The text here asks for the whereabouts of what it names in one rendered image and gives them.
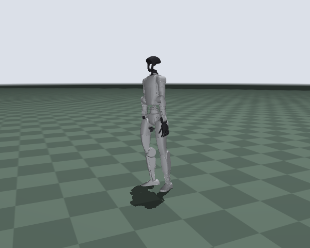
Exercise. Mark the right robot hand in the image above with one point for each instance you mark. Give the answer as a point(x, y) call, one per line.
point(151, 128)

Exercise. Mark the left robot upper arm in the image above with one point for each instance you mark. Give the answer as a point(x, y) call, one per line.
point(161, 80)

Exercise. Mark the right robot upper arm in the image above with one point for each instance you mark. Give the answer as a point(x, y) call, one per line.
point(143, 98)

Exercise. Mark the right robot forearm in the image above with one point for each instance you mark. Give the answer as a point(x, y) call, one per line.
point(144, 110)

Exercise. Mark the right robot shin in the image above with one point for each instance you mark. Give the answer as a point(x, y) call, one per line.
point(151, 165)

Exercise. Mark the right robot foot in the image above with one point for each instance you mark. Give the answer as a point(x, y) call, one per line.
point(149, 183)

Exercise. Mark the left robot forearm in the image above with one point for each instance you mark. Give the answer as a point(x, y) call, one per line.
point(162, 109)

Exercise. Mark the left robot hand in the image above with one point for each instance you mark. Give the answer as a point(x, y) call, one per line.
point(164, 128)

